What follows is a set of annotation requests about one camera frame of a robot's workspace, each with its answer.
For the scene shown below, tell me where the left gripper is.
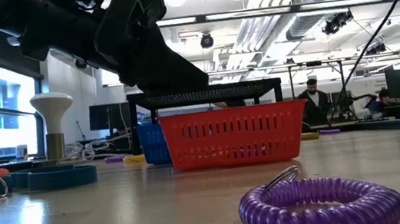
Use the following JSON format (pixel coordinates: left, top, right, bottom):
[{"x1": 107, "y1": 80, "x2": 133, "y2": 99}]
[{"x1": 88, "y1": 0, "x2": 211, "y2": 103}]

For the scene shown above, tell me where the purple coil wrist keychain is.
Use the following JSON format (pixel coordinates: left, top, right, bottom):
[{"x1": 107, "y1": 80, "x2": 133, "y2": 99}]
[
  {"x1": 233, "y1": 151, "x2": 400, "y2": 224},
  {"x1": 103, "y1": 153, "x2": 127, "y2": 165},
  {"x1": 317, "y1": 126, "x2": 342, "y2": 137}
]

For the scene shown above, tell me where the white brass desk lamp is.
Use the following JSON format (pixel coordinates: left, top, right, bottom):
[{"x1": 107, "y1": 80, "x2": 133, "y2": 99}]
[{"x1": 28, "y1": 88, "x2": 82, "y2": 164}]

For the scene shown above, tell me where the black perforated metal shelf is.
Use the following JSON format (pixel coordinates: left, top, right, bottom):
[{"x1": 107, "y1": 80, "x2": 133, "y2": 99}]
[{"x1": 125, "y1": 74, "x2": 289, "y2": 156}]

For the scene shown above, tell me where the blue plastic basket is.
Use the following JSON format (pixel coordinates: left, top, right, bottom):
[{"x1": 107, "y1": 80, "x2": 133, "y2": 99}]
[{"x1": 134, "y1": 120, "x2": 174, "y2": 170}]

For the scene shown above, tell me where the red plastic basket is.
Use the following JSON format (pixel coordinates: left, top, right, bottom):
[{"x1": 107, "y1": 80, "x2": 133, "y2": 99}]
[{"x1": 157, "y1": 97, "x2": 314, "y2": 177}]

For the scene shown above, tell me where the person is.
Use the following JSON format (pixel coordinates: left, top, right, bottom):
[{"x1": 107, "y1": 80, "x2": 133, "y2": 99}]
[
  {"x1": 370, "y1": 86, "x2": 396, "y2": 114},
  {"x1": 295, "y1": 75, "x2": 336, "y2": 127}
]

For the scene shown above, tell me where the small white container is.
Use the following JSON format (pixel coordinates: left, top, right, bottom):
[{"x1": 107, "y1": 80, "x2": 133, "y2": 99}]
[{"x1": 13, "y1": 143, "x2": 31, "y2": 161}]

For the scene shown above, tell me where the black ceiling camera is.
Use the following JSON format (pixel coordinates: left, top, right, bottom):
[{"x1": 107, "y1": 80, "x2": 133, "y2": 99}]
[
  {"x1": 74, "y1": 57, "x2": 89, "y2": 71},
  {"x1": 319, "y1": 9, "x2": 356, "y2": 37},
  {"x1": 364, "y1": 42, "x2": 388, "y2": 57},
  {"x1": 198, "y1": 31, "x2": 216, "y2": 50}
]

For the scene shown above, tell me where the white lamp cable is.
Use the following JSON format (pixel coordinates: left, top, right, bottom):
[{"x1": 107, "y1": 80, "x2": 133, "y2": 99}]
[{"x1": 55, "y1": 133, "x2": 134, "y2": 166}]

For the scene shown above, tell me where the black background rig frame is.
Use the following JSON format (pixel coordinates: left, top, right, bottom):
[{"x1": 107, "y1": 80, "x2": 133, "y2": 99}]
[{"x1": 206, "y1": 53, "x2": 348, "y2": 112}]

